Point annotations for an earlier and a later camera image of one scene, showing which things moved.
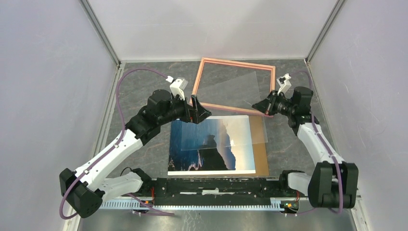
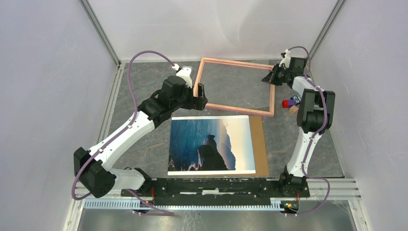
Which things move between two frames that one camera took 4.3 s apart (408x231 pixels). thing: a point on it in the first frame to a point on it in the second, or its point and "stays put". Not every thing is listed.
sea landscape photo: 215,145 stays put
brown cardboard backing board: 259,147 stays put
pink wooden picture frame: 248,109 stays put
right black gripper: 263,105 to 271,78
